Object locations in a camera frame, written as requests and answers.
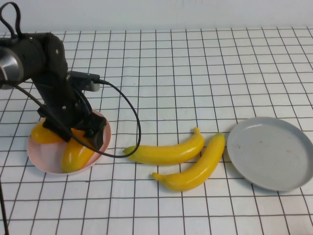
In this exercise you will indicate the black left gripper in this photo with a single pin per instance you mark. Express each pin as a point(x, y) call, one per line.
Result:
point(58, 102)

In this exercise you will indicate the reddish orange mango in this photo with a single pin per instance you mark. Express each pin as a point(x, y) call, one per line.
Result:
point(73, 159)

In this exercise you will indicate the yellow mango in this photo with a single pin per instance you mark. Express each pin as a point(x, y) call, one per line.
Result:
point(41, 135)

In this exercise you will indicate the pink round plate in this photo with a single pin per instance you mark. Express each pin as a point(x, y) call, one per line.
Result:
point(49, 156)

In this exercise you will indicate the grey round plate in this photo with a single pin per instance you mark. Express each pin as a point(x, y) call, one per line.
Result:
point(269, 154)

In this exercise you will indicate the yellow plastic banana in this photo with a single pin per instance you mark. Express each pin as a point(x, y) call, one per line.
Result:
point(195, 171)
point(166, 154)

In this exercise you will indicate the white black-grid checked tablecloth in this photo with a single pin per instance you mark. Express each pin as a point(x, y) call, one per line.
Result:
point(195, 73)

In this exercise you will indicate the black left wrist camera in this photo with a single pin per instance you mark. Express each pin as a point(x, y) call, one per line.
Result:
point(83, 77)

